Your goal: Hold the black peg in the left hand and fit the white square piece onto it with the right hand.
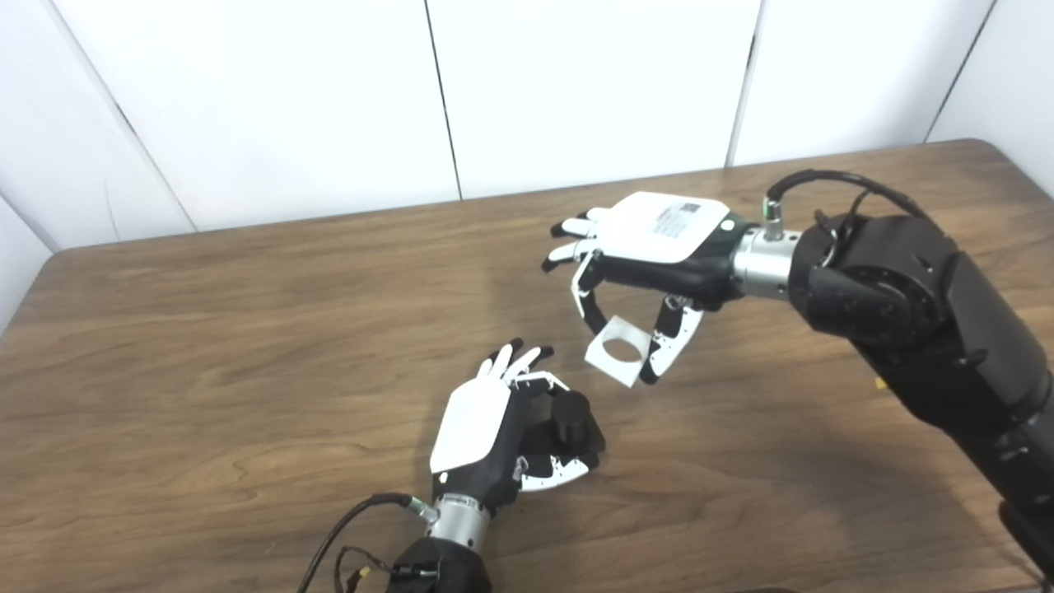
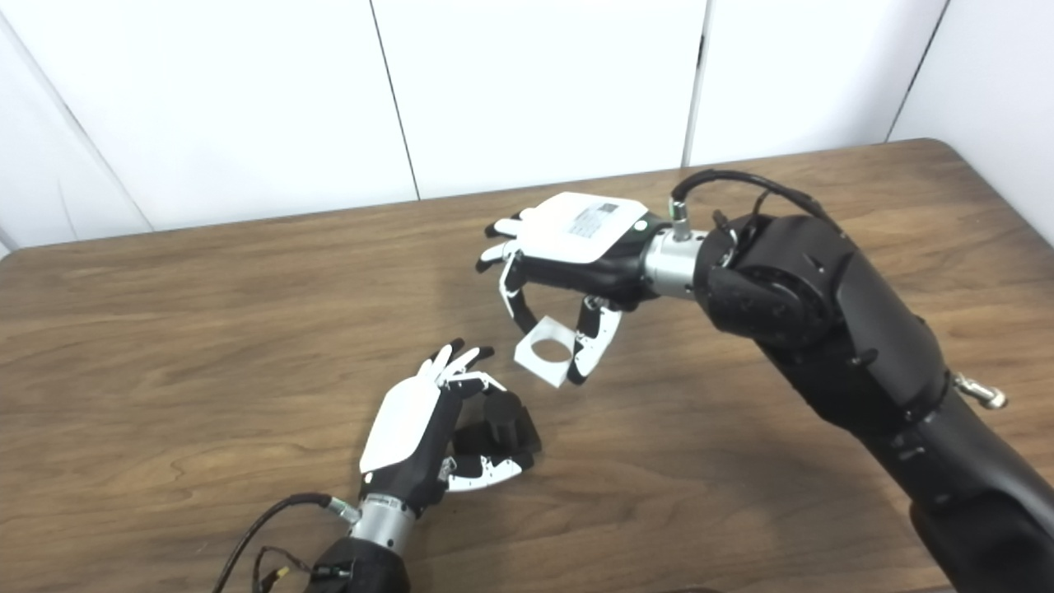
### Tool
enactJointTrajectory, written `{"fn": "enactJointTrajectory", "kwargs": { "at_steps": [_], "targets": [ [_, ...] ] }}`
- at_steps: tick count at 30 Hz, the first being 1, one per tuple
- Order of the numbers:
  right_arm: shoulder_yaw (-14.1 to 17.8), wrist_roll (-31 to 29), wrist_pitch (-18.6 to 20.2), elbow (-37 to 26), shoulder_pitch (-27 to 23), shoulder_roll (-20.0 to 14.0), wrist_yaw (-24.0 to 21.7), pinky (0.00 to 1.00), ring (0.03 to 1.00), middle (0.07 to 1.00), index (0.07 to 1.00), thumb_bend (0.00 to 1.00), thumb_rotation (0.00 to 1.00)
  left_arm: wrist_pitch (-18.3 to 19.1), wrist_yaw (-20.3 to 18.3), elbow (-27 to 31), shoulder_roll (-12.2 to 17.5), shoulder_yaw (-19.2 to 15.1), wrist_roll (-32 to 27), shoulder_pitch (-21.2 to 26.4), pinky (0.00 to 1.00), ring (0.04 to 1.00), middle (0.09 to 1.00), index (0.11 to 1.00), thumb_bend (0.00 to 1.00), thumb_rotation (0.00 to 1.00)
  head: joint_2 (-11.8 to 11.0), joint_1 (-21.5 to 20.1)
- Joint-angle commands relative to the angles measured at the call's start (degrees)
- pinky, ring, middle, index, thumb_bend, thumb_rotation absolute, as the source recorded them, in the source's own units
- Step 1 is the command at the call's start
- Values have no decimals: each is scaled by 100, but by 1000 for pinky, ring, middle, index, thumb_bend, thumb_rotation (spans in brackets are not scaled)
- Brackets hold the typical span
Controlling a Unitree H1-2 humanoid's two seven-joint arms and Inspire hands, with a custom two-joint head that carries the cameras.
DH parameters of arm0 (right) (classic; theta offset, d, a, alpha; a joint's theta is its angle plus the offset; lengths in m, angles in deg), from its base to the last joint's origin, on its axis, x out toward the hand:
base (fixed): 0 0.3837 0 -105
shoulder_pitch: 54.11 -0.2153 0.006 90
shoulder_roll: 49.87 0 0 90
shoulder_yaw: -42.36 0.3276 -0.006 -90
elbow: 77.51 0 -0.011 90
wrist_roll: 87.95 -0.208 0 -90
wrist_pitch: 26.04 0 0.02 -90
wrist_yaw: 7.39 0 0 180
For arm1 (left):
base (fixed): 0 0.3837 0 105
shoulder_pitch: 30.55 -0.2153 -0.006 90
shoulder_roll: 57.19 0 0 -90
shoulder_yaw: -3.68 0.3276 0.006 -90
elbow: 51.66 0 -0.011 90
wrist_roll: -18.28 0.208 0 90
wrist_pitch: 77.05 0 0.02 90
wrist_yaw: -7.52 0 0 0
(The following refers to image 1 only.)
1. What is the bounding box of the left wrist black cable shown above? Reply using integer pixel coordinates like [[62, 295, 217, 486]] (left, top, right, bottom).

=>
[[296, 493, 437, 593]]

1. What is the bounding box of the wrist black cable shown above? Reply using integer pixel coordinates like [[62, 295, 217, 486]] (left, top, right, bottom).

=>
[[762, 170, 931, 244], [296, 493, 437, 593]]

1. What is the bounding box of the white square piece with hole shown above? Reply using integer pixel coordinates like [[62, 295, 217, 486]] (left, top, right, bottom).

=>
[[585, 315, 651, 388]]

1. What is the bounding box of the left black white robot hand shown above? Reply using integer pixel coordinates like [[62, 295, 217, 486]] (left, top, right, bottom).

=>
[[429, 338, 598, 516]]

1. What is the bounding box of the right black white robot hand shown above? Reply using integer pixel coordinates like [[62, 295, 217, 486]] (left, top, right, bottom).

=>
[[541, 191, 754, 386]]

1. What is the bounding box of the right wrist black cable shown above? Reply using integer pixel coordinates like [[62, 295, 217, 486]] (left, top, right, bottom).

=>
[[762, 170, 931, 244]]

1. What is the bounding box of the black peg with square base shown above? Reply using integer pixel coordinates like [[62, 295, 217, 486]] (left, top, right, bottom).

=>
[[519, 390, 606, 470]]

